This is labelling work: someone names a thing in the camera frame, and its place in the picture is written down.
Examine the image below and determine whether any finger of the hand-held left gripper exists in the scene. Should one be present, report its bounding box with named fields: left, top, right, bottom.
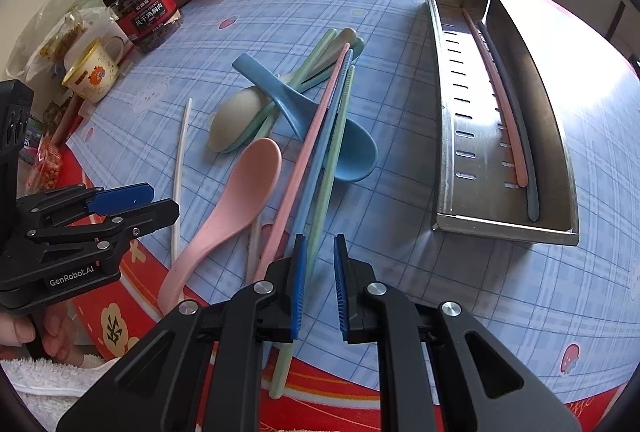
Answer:
left=30, top=183, right=154, bottom=220
left=27, top=199, right=180, bottom=257

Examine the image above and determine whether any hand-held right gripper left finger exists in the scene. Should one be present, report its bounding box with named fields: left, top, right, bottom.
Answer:
left=56, top=234, right=307, bottom=432

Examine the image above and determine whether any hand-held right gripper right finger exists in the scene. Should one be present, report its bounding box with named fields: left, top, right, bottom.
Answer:
left=334, top=234, right=583, bottom=432

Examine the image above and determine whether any white chopstick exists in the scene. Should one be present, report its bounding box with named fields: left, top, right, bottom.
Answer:
left=171, top=98, right=193, bottom=265

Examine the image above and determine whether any pink spoon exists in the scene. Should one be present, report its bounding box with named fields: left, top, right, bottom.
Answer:
left=159, top=138, right=283, bottom=307

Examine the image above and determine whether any green chopstick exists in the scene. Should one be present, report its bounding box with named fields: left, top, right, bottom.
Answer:
left=268, top=64, right=357, bottom=400
left=252, top=29, right=337, bottom=140

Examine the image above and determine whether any blue spoon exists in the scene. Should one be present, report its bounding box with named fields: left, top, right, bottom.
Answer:
left=232, top=53, right=378, bottom=183

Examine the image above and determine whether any blue chopstick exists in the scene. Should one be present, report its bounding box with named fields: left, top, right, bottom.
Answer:
left=287, top=49, right=355, bottom=253

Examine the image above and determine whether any pink chopstick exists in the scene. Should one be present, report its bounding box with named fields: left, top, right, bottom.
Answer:
left=461, top=8, right=529, bottom=187
left=252, top=42, right=351, bottom=285

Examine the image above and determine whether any stainless steel utensil tray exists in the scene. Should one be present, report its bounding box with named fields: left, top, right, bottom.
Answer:
left=421, top=0, right=581, bottom=247

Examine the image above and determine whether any person's left hand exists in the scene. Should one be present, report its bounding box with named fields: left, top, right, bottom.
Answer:
left=0, top=302, right=101, bottom=367

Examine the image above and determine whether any beige chopstick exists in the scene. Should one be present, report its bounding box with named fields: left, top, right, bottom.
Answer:
left=246, top=219, right=263, bottom=285

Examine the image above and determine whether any blue plaid tablecloth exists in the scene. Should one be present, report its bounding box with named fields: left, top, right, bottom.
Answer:
left=65, top=0, right=640, bottom=432

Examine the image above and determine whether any orange snack packet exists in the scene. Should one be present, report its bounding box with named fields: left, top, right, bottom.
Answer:
left=27, top=132, right=68, bottom=193

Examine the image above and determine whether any white towel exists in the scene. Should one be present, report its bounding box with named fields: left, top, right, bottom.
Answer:
left=0, top=354, right=118, bottom=430

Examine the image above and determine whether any printed enamel mug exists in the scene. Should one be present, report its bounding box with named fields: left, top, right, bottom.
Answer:
left=61, top=34, right=126, bottom=104

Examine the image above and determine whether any beige spoon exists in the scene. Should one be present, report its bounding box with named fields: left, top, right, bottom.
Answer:
left=208, top=28, right=357, bottom=153

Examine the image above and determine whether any clear plastic snack bag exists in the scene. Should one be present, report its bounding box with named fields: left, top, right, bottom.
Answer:
left=7, top=9, right=116, bottom=82

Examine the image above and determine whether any red label snack jar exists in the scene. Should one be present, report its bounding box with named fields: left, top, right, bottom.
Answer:
left=102, top=0, right=183, bottom=55

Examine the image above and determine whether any dark grey chopstick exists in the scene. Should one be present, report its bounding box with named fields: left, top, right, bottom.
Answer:
left=477, top=19, right=542, bottom=221

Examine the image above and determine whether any green spoon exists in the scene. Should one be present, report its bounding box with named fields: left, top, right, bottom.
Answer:
left=235, top=36, right=366, bottom=147

